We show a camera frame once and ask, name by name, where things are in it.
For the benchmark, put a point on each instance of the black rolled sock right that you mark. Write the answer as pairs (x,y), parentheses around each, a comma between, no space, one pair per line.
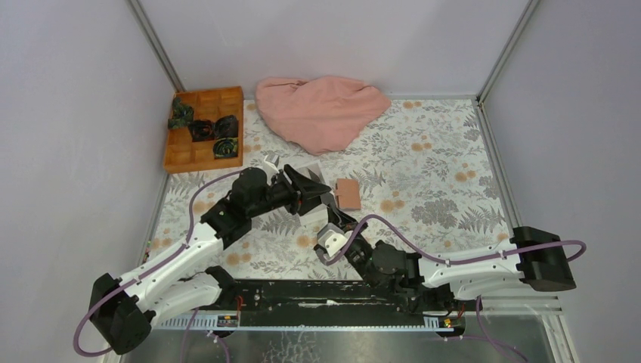
(226,127)

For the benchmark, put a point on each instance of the black rolled sock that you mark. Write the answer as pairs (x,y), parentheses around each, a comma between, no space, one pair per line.
(226,127)
(201,130)

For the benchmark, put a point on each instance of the black rolled sock left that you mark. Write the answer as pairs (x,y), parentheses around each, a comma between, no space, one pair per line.
(201,130)

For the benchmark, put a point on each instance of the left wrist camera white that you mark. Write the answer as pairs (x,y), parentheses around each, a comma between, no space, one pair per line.
(270,165)

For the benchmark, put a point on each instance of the floral table mat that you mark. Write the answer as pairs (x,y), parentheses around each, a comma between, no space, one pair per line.
(420,173)

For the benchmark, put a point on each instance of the brown leather card holder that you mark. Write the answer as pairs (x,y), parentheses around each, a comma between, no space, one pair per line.
(347,193)

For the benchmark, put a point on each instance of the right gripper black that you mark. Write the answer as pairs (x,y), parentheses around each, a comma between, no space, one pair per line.
(340,219)

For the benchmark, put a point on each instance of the pink cloth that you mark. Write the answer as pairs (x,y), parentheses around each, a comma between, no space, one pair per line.
(320,115)

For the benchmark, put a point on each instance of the white translucent card box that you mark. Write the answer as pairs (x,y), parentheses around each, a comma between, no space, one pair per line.
(318,215)

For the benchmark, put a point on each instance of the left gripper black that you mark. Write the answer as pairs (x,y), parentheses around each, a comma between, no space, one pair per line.
(308,193)

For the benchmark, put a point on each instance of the wooden compartment tray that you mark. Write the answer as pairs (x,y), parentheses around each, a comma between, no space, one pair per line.
(183,155)

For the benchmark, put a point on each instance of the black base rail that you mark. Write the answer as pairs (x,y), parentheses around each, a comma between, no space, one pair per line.
(339,305)

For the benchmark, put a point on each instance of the dark patterned rolled sock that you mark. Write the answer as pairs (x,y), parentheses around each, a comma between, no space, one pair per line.
(225,148)

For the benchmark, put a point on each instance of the green patterned rolled sock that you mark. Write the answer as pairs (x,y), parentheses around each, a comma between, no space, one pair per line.
(182,115)

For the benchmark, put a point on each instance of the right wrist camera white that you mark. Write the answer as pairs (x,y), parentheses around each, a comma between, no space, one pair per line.
(330,241)

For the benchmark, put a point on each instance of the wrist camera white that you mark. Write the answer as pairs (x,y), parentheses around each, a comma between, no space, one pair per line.
(330,241)
(270,165)

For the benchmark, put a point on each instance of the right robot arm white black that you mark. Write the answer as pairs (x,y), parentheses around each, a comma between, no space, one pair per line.
(530,257)

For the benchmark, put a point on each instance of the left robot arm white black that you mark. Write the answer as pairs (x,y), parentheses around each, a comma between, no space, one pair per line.
(124,310)

